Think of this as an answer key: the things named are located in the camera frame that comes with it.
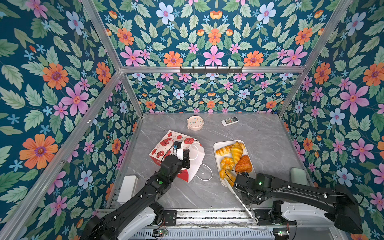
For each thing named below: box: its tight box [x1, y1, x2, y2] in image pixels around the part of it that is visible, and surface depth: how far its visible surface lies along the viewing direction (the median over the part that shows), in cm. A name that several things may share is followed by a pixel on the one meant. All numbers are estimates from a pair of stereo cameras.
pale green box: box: [290, 167, 308, 186], surface depth 86 cm
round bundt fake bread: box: [220, 157, 235, 170], surface depth 90 cm
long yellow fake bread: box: [215, 144, 233, 156], surface depth 97 cm
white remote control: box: [221, 116, 239, 126], surface depth 117 cm
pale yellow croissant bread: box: [230, 141, 245, 164], surface depth 93 cm
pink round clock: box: [187, 115, 205, 131], surface depth 113 cm
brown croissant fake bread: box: [235, 154, 253, 174], surface depth 90 cm
